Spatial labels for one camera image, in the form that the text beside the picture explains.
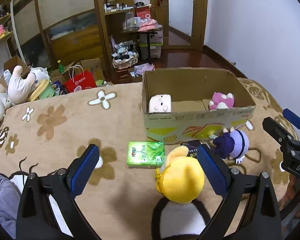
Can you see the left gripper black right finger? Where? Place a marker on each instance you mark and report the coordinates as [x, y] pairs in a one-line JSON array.
[[249, 208]]

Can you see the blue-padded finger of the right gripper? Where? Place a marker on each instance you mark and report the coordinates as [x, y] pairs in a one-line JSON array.
[[291, 117]]

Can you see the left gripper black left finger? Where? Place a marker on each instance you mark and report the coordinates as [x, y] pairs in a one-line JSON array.
[[36, 220]]

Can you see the purple white-haired plush doll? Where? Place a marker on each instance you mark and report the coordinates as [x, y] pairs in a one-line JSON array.
[[232, 144]]

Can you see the black tissue pack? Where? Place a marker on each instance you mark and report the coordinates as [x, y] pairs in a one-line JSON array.
[[192, 147]]

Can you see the green tissue pack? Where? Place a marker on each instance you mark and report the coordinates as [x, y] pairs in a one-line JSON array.
[[145, 154]]

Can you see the person's right hand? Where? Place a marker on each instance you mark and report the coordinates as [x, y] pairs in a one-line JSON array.
[[291, 191]]

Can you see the person's grey-clad leg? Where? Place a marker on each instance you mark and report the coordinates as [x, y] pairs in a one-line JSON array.
[[9, 203]]

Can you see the pink white plush toy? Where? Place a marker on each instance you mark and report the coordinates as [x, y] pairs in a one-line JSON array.
[[221, 101]]

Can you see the green yellow plush toy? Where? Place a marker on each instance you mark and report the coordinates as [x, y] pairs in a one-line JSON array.
[[43, 91]]

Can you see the white pink cube plush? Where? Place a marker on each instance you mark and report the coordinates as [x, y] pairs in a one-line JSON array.
[[160, 103]]

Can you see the white plush with pink paws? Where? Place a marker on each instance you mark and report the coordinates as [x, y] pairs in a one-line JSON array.
[[18, 88]]

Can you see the red paper shopping bag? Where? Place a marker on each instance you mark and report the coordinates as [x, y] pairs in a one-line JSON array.
[[80, 79]]

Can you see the green glass bottle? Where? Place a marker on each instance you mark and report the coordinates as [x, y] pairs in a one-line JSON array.
[[60, 67]]

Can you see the clear plastic storage bin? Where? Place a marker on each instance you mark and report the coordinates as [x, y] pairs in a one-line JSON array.
[[156, 43]]

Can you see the wooden door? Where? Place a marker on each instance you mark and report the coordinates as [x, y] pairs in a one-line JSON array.
[[183, 22]]

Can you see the small box with pink items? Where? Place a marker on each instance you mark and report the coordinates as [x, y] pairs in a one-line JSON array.
[[138, 70]]

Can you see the black side table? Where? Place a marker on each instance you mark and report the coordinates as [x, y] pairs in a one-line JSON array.
[[149, 34]]

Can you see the brown cardboard box on floor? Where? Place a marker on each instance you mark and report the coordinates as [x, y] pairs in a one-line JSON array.
[[92, 65]]

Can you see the pink folded cloth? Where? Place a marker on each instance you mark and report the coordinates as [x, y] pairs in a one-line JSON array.
[[148, 24]]

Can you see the wicker basket of socks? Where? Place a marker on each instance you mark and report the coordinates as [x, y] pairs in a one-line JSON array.
[[124, 55]]

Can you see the red box on table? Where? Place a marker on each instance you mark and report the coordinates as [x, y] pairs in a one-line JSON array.
[[143, 12]]

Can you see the wooden wardrobe with panels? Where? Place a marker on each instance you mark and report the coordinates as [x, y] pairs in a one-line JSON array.
[[65, 30]]

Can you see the wooden corner shelf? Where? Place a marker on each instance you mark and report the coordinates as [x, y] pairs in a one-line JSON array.
[[111, 26]]

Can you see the white wall shelf rack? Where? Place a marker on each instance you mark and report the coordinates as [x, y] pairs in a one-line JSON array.
[[8, 27]]

